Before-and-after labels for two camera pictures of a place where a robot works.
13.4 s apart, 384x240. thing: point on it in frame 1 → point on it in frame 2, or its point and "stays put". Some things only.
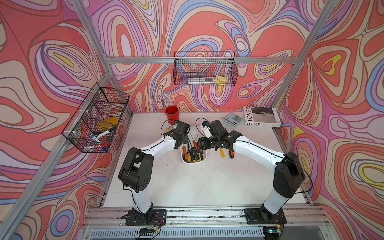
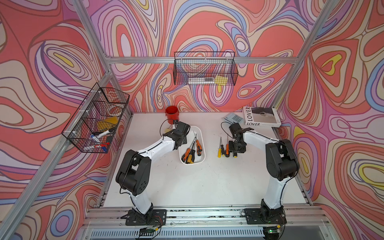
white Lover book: x=261 y=116 stays put
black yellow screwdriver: x=200 y=153 → x=222 y=149
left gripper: x=185 y=140 stays put
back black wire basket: x=205 y=68 stays put
